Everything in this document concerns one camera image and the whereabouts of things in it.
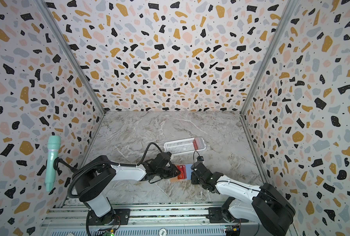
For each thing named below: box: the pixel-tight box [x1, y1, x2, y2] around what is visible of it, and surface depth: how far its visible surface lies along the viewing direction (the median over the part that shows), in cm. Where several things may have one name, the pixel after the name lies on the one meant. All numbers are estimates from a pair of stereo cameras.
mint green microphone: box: [45, 135, 61, 193], surface depth 63 cm
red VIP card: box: [176, 164, 187, 180], surface depth 90 cm
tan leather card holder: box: [170, 163, 193, 182], surface depth 88 cm
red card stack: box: [192, 137, 205, 150], surface depth 99 cm
